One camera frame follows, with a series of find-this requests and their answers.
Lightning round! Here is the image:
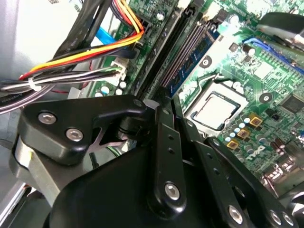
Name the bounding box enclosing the blue RAM stick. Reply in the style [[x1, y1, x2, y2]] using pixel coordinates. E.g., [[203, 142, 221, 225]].
[[169, 25, 221, 97]]

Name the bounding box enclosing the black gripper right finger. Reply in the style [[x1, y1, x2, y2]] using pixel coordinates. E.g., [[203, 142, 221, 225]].
[[175, 97, 299, 228]]

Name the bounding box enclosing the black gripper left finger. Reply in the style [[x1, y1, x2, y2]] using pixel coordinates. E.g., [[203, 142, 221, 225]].
[[17, 88, 188, 213]]

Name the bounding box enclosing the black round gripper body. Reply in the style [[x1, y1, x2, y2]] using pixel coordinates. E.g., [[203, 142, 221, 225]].
[[42, 145, 235, 228]]

